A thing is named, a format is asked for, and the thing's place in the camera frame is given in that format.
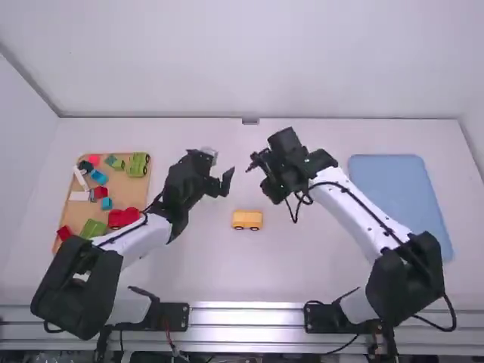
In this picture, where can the yellow toy car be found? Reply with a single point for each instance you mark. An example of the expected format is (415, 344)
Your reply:
(247, 219)

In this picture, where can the blue toy brick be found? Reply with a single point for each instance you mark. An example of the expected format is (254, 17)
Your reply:
(99, 177)
(107, 203)

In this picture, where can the red wheeled toy brick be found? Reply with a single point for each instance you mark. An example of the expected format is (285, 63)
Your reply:
(123, 217)

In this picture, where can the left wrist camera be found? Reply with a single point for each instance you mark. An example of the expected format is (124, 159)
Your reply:
(210, 154)

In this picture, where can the pink toy brick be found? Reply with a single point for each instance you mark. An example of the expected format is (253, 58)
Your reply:
(93, 158)

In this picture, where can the silver rails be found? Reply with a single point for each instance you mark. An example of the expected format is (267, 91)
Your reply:
(246, 317)

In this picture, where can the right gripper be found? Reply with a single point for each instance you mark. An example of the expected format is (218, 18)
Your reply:
(281, 168)

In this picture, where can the black toy brick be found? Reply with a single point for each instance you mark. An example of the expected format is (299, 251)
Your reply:
(85, 165)

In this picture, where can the white toy brick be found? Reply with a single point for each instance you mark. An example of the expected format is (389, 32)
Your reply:
(80, 179)
(78, 196)

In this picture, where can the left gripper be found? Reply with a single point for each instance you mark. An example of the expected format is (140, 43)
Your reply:
(215, 187)

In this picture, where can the blue mat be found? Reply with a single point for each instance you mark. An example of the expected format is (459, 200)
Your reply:
(401, 196)

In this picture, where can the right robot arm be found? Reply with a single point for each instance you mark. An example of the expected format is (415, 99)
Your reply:
(340, 196)

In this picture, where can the grey toy brick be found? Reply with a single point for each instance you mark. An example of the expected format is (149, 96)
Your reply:
(92, 196)

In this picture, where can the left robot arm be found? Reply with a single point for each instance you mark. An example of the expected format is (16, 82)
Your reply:
(128, 238)

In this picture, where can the green wheeled toy brick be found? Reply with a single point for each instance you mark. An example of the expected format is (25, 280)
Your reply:
(138, 164)

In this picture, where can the tan tray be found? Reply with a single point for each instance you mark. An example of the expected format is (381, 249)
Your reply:
(125, 189)

